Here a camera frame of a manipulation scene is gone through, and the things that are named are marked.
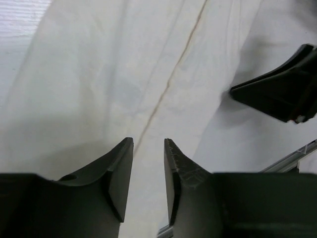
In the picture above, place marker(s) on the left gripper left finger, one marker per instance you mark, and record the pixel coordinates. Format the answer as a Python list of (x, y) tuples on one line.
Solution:
[(88, 203)]

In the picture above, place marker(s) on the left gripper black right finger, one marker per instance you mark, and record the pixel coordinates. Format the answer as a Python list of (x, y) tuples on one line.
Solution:
[(235, 205)]

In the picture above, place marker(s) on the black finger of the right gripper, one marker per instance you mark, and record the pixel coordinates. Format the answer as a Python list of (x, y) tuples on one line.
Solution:
[(286, 93)]

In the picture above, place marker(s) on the white t shirt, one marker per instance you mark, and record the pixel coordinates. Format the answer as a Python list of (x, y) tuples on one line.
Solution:
[(77, 76)]

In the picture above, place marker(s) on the aluminium rail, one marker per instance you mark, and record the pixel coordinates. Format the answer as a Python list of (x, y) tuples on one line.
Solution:
[(284, 161)]

